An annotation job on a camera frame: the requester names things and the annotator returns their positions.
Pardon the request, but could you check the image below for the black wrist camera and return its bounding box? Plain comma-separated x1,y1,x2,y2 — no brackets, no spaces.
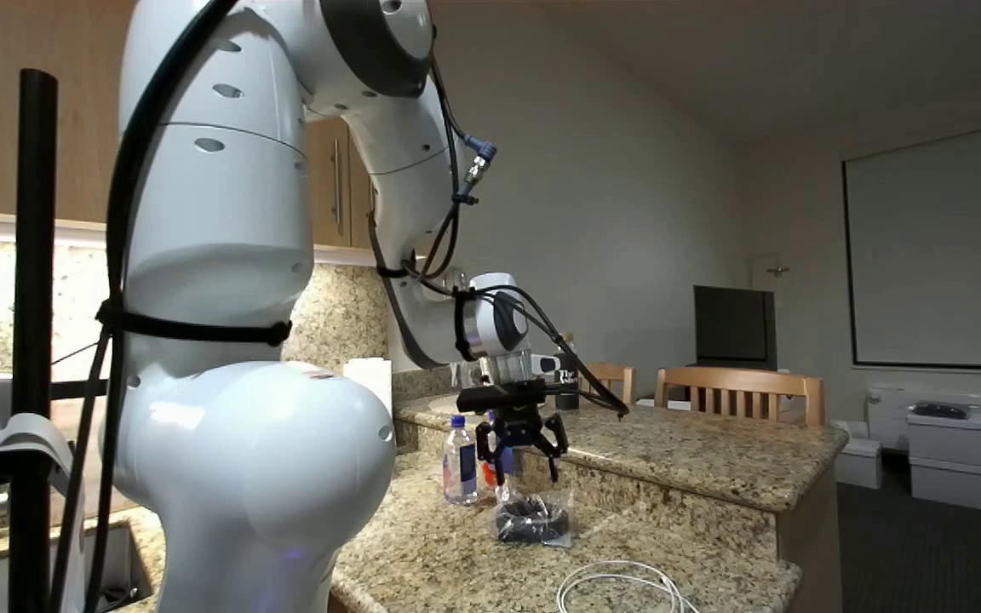
452,381,584,415

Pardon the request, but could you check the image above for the small black device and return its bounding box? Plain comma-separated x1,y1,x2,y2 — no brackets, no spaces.
913,398,971,423

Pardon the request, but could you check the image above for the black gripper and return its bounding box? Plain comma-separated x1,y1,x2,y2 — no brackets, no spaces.
482,410,574,482

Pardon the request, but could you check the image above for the wooden slatted chair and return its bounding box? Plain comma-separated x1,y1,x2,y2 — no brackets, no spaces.
586,361,641,410
652,364,829,431

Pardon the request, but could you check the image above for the white paper towel box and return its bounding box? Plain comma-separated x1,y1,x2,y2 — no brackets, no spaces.
341,355,397,437

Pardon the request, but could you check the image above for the black vertical pole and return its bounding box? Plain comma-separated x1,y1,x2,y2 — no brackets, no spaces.
6,66,63,613

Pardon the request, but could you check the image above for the large white wall screen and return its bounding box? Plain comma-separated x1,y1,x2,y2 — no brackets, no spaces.
840,117,981,373

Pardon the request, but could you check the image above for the grey fabric strap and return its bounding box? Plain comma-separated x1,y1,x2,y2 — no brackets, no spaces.
0,410,77,490

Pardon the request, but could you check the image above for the black arm strap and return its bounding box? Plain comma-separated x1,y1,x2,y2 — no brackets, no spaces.
95,295,297,351

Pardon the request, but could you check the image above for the large white box unit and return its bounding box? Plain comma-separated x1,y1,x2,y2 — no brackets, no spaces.
903,403,981,519

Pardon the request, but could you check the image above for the black television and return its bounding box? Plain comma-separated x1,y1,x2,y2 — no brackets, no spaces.
692,284,781,373

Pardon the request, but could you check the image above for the small white box unit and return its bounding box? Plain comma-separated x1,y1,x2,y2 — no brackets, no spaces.
833,419,887,495

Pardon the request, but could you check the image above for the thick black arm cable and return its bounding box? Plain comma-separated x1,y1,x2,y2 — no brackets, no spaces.
45,0,246,613

